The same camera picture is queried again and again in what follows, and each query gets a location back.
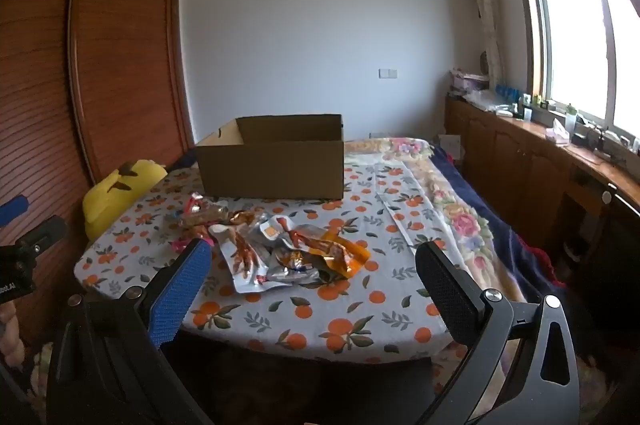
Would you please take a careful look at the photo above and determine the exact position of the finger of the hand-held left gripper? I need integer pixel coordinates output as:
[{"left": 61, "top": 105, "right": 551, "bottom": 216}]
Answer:
[
  {"left": 0, "top": 196, "right": 29, "bottom": 227},
  {"left": 14, "top": 215, "right": 69, "bottom": 257}
]

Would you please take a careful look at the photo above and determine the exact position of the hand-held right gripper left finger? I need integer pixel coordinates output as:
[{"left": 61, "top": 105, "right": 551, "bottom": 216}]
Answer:
[{"left": 47, "top": 237, "right": 216, "bottom": 425}]

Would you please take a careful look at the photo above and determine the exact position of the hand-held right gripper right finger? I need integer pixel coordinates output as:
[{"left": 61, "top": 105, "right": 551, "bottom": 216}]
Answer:
[{"left": 415, "top": 241, "right": 581, "bottom": 425}]

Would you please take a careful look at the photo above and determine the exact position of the white chicken feet packet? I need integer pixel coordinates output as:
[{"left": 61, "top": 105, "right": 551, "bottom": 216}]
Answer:
[{"left": 207, "top": 220, "right": 273, "bottom": 296}]

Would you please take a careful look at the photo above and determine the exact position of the clear grain bar packet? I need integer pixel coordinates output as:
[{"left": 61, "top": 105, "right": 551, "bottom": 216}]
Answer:
[{"left": 177, "top": 200, "right": 231, "bottom": 228}]

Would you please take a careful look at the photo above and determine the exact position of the brown snack packet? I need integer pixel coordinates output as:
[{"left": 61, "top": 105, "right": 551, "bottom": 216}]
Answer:
[{"left": 227, "top": 209, "right": 266, "bottom": 228}]

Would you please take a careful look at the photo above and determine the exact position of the orange snack packet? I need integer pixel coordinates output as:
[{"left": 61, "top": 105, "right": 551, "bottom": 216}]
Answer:
[{"left": 300, "top": 227, "right": 373, "bottom": 281}]

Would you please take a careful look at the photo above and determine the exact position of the small silver snack packet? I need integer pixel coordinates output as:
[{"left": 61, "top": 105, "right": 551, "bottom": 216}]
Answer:
[{"left": 260, "top": 215, "right": 311, "bottom": 251}]

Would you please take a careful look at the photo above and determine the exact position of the silver packet with orange food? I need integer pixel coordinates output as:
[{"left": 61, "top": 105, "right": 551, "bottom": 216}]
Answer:
[{"left": 265, "top": 250, "right": 321, "bottom": 287}]

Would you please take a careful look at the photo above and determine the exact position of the brown cardboard box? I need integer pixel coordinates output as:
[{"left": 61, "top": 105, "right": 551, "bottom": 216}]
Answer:
[{"left": 194, "top": 114, "right": 346, "bottom": 200}]

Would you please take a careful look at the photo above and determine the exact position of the person's left hand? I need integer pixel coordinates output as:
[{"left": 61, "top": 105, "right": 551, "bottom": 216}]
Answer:
[{"left": 0, "top": 305, "right": 27, "bottom": 368}]

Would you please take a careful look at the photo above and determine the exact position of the yellow plush toy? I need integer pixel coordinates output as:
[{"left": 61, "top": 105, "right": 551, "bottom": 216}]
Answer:
[{"left": 82, "top": 159, "right": 168, "bottom": 242}]

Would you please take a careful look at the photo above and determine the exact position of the floral blanket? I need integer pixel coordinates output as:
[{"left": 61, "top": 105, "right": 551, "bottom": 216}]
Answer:
[{"left": 345, "top": 136, "right": 566, "bottom": 301}]

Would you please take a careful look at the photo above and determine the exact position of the orange fruit print tablecloth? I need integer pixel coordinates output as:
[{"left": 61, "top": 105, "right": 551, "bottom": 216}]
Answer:
[{"left": 74, "top": 162, "right": 451, "bottom": 363}]

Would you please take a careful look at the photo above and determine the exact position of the long wooden cabinet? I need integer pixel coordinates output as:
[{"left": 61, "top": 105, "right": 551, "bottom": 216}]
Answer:
[{"left": 444, "top": 97, "right": 640, "bottom": 286}]

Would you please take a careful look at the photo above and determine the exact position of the white paper bag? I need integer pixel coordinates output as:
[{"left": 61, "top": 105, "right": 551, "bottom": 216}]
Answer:
[{"left": 439, "top": 134, "right": 463, "bottom": 160}]

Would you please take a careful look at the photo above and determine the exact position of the brown slatted wooden wardrobe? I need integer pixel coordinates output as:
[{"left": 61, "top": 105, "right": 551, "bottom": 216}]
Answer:
[{"left": 0, "top": 0, "right": 196, "bottom": 356}]

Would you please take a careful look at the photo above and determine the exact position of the tissue box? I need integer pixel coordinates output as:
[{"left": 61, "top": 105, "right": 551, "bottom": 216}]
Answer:
[{"left": 545, "top": 119, "right": 571, "bottom": 143}]

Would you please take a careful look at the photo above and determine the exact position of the clear plastic bag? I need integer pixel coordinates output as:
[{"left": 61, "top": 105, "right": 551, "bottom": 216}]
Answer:
[{"left": 465, "top": 90, "right": 516, "bottom": 113}]

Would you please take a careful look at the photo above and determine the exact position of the stack of pink boxes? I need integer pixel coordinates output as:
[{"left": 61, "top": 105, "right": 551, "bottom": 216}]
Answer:
[{"left": 449, "top": 67, "right": 491, "bottom": 96}]

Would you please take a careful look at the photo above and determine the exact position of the patterned beige curtain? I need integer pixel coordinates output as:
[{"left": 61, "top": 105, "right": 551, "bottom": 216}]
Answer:
[{"left": 459, "top": 0, "right": 506, "bottom": 86}]

